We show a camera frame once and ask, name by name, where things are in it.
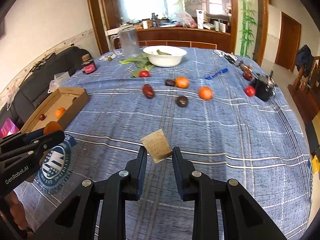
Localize black mug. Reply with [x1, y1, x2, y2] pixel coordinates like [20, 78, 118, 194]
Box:
[250, 74, 277, 102]

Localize blue plaid tablecloth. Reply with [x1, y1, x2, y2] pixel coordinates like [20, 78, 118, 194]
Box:
[16, 48, 311, 239]

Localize orange tangerine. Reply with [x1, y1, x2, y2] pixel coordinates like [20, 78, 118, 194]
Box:
[199, 86, 213, 100]
[55, 107, 66, 120]
[43, 121, 62, 135]
[175, 76, 189, 89]

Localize red tomato near mug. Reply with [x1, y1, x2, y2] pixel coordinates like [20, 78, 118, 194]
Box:
[244, 86, 255, 97]

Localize black sofa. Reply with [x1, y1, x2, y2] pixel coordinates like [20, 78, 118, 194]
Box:
[1, 46, 89, 129]

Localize brown cardboard box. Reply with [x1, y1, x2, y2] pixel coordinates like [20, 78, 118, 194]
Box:
[21, 87, 89, 133]

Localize person's left hand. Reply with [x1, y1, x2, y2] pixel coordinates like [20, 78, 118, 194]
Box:
[6, 191, 28, 230]

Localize dark jacket on railing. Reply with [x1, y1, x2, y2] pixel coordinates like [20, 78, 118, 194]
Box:
[295, 45, 314, 77]

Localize clear plastic bag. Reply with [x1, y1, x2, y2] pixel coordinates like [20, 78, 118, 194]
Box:
[48, 72, 70, 94]

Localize brown wooden door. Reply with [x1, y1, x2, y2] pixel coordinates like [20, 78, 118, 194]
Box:
[275, 12, 302, 72]

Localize blue marker pen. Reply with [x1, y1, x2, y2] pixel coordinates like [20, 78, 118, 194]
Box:
[205, 68, 228, 80]

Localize dark round plum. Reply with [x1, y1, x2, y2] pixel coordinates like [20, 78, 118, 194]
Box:
[176, 95, 188, 108]

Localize beige cube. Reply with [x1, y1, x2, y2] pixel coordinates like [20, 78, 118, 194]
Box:
[140, 129, 172, 164]

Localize large red jujube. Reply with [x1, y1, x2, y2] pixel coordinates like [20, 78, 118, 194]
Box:
[142, 84, 155, 99]

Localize wooden sideboard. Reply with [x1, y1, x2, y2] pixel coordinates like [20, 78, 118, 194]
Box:
[105, 26, 232, 53]

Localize clear plastic pitcher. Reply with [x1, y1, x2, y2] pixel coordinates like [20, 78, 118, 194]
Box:
[110, 27, 142, 59]

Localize green leafy vegetable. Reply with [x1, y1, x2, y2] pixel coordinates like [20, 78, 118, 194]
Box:
[119, 53, 154, 78]

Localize dark jar pink label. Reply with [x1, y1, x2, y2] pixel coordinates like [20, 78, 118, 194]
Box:
[81, 54, 97, 74]

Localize red tomato near greens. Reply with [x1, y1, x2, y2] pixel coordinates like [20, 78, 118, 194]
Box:
[139, 70, 150, 77]

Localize white lotion bottle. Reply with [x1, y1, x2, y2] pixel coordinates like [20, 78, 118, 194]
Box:
[196, 9, 204, 29]

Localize white bowl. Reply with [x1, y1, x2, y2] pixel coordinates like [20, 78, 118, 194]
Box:
[143, 46, 187, 67]

